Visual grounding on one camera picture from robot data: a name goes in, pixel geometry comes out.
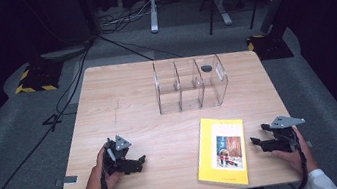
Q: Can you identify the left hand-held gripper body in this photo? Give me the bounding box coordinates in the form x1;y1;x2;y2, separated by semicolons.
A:
100;133;137;178

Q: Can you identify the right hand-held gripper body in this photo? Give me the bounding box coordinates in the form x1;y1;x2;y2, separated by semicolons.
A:
260;112;310;157

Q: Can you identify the yellow book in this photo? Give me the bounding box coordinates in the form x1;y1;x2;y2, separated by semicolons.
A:
189;112;254;189

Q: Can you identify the clear acrylic book rack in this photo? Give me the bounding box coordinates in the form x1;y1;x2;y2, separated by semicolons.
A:
151;51;234;117

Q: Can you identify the person's right hand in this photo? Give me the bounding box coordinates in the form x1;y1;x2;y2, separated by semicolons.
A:
267;123;321;180

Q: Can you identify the person's left hand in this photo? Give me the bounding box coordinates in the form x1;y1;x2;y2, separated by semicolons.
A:
78;144;125;189

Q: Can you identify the grey tape strip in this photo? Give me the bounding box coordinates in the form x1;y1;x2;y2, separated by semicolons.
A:
53;174;80;188

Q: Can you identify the black yellow striped stand base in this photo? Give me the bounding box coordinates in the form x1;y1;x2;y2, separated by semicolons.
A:
245;29;295;64
11;58;68;97

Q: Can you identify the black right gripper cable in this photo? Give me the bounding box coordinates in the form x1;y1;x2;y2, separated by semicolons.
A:
256;126;312;189

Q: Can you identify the long black floor cable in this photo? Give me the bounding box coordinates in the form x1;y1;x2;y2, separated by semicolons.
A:
0;39;115;189

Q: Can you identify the thin black floor cable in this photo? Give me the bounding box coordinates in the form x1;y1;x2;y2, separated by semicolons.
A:
97;22;183;70

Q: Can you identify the bundle of floor cables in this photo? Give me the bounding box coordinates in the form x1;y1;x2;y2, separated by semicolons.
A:
96;0;160;36

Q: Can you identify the white desk frame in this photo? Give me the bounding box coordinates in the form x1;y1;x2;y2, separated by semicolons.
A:
145;0;235;38

